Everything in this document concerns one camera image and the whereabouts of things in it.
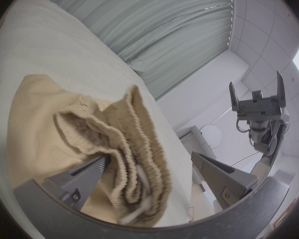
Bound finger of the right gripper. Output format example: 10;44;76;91
229;81;242;112
275;70;287;108

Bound round white mirror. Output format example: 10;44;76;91
200;124;223;149

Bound grey dressing table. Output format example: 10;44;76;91
179;125;216;159

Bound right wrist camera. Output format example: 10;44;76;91
251;90;264;101

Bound bed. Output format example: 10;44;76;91
0;0;193;230

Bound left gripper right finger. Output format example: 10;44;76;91
191;151;259;210

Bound tan shorts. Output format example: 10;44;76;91
9;74;173;228

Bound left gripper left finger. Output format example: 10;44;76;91
43;155;112;208

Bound pale green curtain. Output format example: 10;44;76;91
126;5;233;101
40;0;236;62

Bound black cable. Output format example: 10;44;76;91
236;117;251;133

